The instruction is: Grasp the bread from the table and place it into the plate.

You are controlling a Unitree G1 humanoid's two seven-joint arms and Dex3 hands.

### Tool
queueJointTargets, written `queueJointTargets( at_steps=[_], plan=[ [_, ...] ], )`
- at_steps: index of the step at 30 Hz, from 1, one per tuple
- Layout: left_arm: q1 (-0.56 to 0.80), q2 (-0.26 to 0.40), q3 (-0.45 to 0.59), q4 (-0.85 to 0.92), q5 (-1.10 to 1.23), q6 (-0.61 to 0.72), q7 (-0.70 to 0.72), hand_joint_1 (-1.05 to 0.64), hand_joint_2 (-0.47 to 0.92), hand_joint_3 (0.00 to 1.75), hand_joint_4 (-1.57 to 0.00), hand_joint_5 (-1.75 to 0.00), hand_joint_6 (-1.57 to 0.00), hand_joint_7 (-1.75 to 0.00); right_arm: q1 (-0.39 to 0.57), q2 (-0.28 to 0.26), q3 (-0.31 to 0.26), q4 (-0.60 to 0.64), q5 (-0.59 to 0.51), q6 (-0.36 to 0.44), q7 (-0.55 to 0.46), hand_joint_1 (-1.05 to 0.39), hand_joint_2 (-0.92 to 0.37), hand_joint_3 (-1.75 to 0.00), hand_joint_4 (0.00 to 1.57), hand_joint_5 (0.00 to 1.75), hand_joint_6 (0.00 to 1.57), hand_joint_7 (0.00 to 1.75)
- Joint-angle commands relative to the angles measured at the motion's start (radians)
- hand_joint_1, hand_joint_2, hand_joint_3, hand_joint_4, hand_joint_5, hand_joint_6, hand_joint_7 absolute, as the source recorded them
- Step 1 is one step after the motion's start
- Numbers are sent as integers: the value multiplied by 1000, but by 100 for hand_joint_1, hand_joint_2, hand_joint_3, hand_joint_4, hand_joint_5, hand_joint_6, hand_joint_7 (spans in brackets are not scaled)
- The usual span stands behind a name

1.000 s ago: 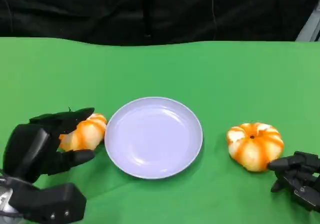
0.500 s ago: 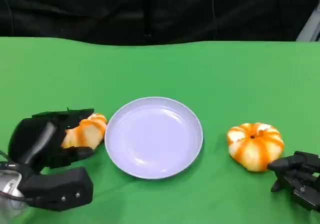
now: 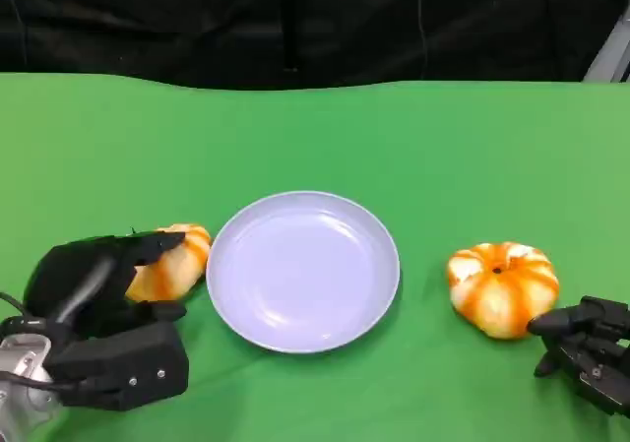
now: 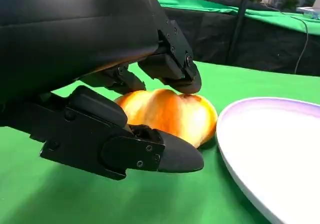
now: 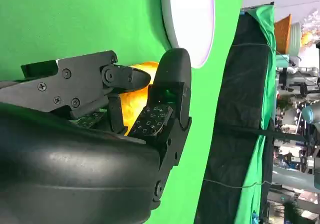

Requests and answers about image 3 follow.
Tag lilac plate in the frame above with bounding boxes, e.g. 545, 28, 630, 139
205, 190, 401, 354

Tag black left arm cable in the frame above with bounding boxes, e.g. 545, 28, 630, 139
0, 291, 32, 321
0, 370, 80, 395

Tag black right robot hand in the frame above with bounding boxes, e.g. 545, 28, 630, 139
527, 294, 630, 417

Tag green table cloth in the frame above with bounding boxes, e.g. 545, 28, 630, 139
0, 72, 630, 442

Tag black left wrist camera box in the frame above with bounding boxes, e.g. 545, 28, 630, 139
46, 319, 191, 411

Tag black backdrop curtain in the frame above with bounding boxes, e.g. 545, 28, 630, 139
0, 0, 630, 92

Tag grey metal frame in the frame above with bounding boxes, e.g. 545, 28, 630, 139
583, 6, 630, 85

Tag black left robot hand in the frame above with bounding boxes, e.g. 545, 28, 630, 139
23, 229, 188, 339

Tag thin black hanging cable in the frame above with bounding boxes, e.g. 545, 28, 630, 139
416, 0, 427, 80

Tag orange and white bread roll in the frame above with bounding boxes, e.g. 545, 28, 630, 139
125, 223, 213, 303
446, 240, 560, 340

